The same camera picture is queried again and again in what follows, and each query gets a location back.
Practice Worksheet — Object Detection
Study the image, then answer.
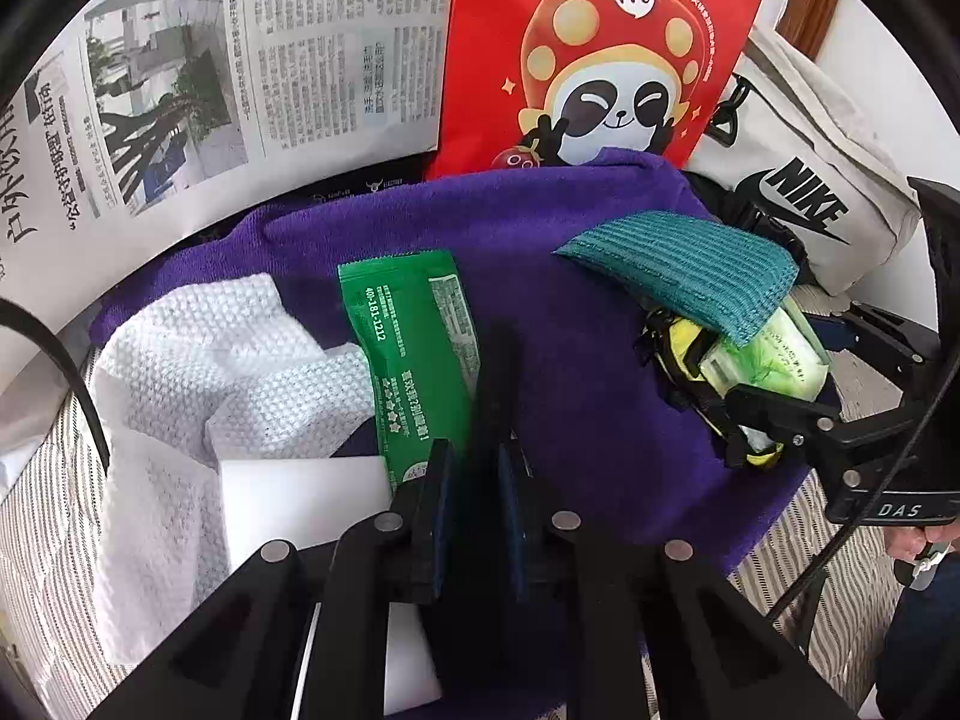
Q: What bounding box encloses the black cable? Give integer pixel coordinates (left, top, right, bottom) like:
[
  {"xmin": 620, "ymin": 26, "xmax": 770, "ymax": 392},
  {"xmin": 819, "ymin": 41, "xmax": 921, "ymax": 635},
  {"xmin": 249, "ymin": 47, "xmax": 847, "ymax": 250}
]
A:
[
  {"xmin": 0, "ymin": 298, "xmax": 113, "ymax": 481},
  {"xmin": 763, "ymin": 521, "xmax": 860, "ymax": 653}
]

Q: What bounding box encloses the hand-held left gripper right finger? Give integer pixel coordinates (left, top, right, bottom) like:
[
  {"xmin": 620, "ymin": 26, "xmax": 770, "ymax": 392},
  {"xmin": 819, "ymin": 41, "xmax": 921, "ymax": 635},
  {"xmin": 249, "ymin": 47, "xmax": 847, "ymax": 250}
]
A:
[{"xmin": 495, "ymin": 441, "xmax": 860, "ymax": 720}]

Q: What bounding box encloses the teal knitted cloth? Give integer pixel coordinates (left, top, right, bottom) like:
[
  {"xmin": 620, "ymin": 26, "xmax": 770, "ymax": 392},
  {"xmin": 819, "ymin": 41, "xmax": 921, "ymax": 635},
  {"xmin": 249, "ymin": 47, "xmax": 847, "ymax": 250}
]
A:
[{"xmin": 553, "ymin": 210, "xmax": 797, "ymax": 350}]

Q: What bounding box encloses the white canvas bag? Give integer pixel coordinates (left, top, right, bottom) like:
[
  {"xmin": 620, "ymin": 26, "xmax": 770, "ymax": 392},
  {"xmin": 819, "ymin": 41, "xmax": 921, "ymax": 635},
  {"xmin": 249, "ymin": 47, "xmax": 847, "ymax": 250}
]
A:
[{"xmin": 686, "ymin": 26, "xmax": 923, "ymax": 297}]

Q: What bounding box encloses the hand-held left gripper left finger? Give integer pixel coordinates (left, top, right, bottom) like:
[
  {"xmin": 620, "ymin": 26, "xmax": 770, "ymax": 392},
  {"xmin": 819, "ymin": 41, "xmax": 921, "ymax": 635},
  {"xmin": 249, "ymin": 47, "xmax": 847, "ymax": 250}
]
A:
[{"xmin": 90, "ymin": 439, "xmax": 458, "ymax": 720}]

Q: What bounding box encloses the striped bed sheet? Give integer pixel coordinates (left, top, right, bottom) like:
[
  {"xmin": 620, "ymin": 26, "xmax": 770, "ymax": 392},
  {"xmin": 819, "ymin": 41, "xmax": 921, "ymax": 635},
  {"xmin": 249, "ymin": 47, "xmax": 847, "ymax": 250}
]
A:
[{"xmin": 0, "ymin": 375, "xmax": 908, "ymax": 720}]

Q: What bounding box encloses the green foil packet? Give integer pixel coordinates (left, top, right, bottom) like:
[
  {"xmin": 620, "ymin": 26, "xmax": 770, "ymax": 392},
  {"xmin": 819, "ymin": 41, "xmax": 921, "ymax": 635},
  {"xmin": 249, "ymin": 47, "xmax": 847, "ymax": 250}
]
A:
[{"xmin": 337, "ymin": 251, "xmax": 481, "ymax": 500}]

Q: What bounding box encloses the red panda print bag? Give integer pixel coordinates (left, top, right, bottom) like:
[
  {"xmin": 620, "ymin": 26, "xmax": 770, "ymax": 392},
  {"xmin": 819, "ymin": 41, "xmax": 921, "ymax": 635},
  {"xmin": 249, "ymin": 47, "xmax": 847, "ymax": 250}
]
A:
[{"xmin": 424, "ymin": 0, "xmax": 777, "ymax": 181}]

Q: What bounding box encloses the green white tissue pack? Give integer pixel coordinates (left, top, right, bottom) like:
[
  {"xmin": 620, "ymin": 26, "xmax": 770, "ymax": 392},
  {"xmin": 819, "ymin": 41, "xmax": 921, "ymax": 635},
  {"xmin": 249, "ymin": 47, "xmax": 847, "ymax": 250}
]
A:
[{"xmin": 697, "ymin": 296, "xmax": 832, "ymax": 451}]

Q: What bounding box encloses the newspaper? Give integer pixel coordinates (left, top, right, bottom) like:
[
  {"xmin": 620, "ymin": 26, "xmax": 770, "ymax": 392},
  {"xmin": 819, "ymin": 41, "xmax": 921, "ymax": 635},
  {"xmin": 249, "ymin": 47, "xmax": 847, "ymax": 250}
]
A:
[{"xmin": 0, "ymin": 0, "xmax": 470, "ymax": 346}]

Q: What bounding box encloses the purple towel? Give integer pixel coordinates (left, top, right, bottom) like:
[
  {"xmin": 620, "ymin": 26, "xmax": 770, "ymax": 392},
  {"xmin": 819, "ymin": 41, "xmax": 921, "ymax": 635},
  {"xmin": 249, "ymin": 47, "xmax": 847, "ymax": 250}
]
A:
[{"xmin": 88, "ymin": 148, "xmax": 837, "ymax": 578}]

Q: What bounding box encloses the person's blue jeans leg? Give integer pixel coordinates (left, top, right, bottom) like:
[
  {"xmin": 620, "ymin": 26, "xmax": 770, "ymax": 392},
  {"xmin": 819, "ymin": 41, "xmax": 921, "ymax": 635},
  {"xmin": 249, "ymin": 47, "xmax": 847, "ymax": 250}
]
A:
[{"xmin": 874, "ymin": 562, "xmax": 960, "ymax": 720}]

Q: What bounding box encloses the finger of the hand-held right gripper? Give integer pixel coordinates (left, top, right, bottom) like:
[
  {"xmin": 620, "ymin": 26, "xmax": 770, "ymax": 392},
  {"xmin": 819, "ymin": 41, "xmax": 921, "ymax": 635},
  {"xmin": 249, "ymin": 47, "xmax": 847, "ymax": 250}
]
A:
[
  {"xmin": 724, "ymin": 382, "xmax": 841, "ymax": 458},
  {"xmin": 806, "ymin": 176, "xmax": 960, "ymax": 410}
]

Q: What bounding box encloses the white textured paper towel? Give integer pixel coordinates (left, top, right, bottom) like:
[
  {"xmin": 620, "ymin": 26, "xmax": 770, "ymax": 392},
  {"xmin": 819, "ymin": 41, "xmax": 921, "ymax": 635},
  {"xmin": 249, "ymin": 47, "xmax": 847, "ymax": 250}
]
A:
[{"xmin": 94, "ymin": 274, "xmax": 391, "ymax": 665}]

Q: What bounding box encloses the wooden door frame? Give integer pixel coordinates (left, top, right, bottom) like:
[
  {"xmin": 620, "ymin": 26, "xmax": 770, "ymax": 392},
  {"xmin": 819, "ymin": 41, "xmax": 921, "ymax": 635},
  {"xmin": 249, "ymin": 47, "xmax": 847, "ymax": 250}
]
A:
[{"xmin": 776, "ymin": 0, "xmax": 845, "ymax": 57}]

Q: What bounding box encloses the white foam sponge block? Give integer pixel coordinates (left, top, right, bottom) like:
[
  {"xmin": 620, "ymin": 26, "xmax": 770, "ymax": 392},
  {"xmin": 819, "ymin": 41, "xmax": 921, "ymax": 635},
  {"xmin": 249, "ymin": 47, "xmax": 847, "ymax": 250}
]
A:
[{"xmin": 217, "ymin": 454, "xmax": 443, "ymax": 720}]

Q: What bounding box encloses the person's right hand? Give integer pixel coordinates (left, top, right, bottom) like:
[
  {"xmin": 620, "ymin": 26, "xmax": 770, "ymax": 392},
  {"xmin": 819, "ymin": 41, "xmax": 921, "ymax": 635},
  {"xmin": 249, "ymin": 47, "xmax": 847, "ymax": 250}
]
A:
[{"xmin": 889, "ymin": 521, "xmax": 960, "ymax": 563}]

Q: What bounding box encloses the yellow pouch with black straps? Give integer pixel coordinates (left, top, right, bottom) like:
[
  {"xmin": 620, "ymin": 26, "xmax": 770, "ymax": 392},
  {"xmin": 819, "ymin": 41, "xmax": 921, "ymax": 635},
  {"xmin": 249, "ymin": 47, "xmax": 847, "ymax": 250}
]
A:
[{"xmin": 634, "ymin": 307, "xmax": 796, "ymax": 470}]

